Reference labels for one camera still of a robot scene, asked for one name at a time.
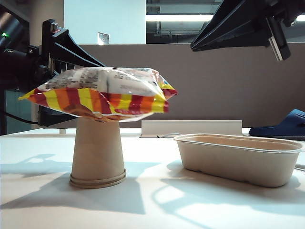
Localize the upturned brown paper cup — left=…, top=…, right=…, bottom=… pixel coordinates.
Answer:
left=69, top=117, right=127, bottom=189

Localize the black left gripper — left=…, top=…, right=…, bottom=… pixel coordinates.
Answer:
left=20, top=20, right=106, bottom=128

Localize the silver metal wall plate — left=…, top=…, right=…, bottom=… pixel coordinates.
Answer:
left=97, top=31, right=110, bottom=45

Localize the thin black cable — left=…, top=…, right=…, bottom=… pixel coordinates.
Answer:
left=4, top=112, right=39, bottom=125

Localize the striped red yellow chip bag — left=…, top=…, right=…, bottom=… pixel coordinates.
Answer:
left=18, top=66, right=178, bottom=123

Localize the grey-brown desk divider panel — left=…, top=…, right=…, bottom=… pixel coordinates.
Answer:
left=33, top=43, right=305, bottom=129

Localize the beige oval pulp box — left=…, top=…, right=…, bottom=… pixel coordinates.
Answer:
left=173, top=133, right=305, bottom=188

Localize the long white ceiling light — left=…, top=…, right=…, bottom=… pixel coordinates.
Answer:
left=145, top=14, right=215, bottom=21

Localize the navy blue slipper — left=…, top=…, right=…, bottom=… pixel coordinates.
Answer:
left=248, top=109, right=305, bottom=141

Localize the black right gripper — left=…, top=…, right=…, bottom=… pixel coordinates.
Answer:
left=190, top=0, right=305, bottom=62

